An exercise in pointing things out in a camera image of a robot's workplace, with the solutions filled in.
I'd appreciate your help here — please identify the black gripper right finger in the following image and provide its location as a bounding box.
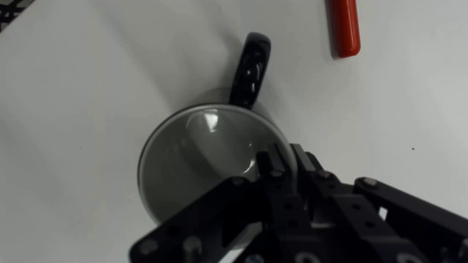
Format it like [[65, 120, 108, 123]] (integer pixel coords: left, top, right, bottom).
[[289, 143, 468, 263]]

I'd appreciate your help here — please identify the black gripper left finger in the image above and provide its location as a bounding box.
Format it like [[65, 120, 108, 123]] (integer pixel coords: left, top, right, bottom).
[[128, 145, 302, 263]]

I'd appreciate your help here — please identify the red and beige marker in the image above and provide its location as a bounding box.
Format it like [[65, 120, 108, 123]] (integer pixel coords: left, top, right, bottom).
[[326, 0, 362, 60]]

